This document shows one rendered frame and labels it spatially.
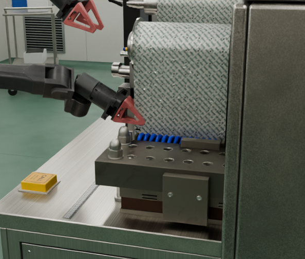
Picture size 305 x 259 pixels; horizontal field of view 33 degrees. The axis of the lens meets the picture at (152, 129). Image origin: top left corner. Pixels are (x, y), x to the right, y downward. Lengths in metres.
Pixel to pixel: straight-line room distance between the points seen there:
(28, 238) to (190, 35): 0.62
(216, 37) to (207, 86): 0.12
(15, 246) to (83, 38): 6.23
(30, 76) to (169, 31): 0.36
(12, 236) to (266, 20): 1.01
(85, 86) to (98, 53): 6.04
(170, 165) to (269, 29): 0.79
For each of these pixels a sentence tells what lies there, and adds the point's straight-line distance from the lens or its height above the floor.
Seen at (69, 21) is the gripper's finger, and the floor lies 1.31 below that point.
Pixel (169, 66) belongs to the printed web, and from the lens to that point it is 1.29.
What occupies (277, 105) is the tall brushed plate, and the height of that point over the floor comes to 1.36.
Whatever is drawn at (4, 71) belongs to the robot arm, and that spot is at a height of 1.21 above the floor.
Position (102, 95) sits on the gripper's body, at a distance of 1.33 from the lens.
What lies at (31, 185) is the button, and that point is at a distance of 1.37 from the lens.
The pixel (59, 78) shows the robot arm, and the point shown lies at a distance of 1.32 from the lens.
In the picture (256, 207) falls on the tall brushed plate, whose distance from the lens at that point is 0.44.
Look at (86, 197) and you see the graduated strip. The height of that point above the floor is 0.90.
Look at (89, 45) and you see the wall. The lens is 7.40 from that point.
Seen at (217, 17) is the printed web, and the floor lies 1.31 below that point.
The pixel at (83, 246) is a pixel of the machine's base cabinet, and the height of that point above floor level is 0.84.
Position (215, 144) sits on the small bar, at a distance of 1.25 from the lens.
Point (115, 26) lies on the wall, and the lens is 7.23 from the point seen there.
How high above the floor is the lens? 1.47
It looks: 19 degrees down
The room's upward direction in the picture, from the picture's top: straight up
